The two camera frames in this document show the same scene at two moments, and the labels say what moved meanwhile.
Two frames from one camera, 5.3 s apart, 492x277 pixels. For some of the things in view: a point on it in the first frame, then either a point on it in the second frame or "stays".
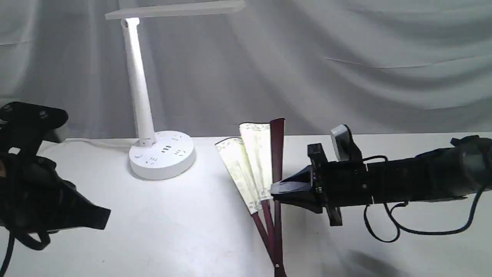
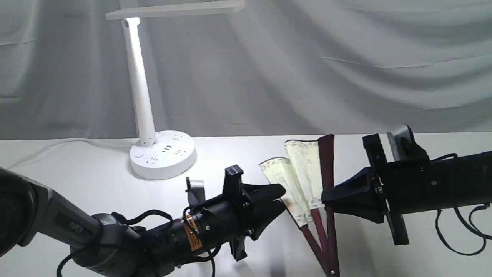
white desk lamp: (158, 155) stays
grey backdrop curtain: (380, 68) stays
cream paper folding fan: (254, 161) -> (299, 180)
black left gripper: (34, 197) -> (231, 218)
